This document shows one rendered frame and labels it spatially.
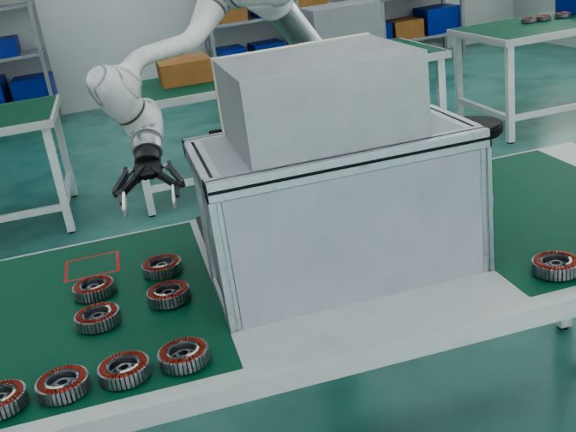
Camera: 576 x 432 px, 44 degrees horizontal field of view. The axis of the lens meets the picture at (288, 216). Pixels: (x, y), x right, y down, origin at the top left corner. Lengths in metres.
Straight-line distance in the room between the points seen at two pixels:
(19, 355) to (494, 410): 1.58
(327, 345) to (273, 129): 0.49
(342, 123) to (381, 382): 1.39
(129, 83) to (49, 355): 0.78
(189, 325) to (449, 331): 0.61
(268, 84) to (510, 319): 0.74
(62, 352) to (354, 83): 0.92
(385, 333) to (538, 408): 1.13
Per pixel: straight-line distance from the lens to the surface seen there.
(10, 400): 1.61
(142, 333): 1.78
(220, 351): 1.64
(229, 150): 1.79
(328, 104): 1.60
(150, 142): 2.11
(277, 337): 1.66
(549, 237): 2.06
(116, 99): 2.09
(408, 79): 1.66
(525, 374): 2.82
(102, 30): 8.65
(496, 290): 1.79
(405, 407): 2.65
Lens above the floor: 1.59
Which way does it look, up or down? 21 degrees down
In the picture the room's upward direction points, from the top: 8 degrees counter-clockwise
